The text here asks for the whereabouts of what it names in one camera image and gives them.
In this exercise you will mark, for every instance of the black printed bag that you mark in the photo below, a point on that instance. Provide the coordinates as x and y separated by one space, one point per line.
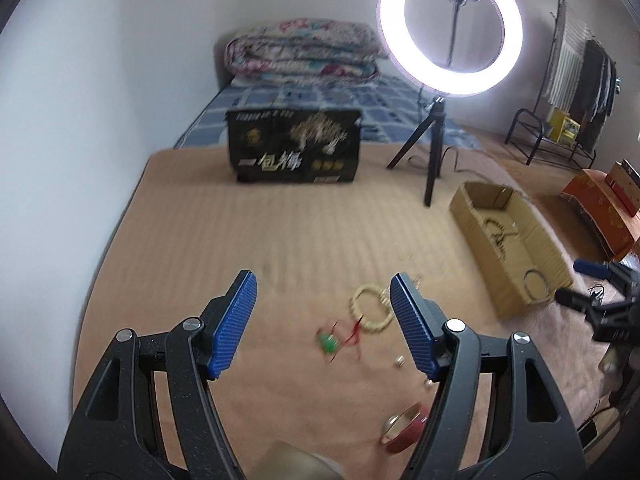
295 147

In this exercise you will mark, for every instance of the cardboard box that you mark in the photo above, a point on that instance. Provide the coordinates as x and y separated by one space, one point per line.
475 220

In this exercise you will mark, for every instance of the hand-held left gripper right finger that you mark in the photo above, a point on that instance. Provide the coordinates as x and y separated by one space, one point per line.
412 325

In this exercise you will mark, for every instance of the thin metal bangle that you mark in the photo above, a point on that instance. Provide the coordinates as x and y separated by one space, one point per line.
524 285

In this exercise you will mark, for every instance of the folded floral quilt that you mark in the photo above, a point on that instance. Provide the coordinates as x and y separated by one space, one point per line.
300 52

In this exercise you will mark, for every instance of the dark hanging clothes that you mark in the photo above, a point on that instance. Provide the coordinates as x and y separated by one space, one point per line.
597 80

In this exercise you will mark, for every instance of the black tripod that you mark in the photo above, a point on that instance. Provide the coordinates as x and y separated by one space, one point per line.
436 150

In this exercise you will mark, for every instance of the red box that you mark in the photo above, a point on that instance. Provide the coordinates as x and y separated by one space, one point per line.
622 195

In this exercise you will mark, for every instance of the black clothes rack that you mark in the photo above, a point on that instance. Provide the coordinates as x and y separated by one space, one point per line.
522 120

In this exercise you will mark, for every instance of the orange cloth covered table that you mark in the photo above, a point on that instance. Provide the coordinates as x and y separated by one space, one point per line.
600 205

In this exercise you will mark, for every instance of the yellow box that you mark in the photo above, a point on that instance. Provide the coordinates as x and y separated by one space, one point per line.
565 127

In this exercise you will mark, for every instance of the blue checkered bed sheet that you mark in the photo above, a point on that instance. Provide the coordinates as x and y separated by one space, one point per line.
380 110

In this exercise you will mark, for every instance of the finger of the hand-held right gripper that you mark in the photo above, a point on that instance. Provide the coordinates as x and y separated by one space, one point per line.
572 298
590 267

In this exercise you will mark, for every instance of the striped hanging cloth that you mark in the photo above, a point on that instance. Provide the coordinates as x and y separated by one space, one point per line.
565 60

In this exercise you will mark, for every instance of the black phone holder pole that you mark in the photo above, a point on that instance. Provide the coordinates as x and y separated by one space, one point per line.
454 20

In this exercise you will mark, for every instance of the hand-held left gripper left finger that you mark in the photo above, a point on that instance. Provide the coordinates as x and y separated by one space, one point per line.
232 325

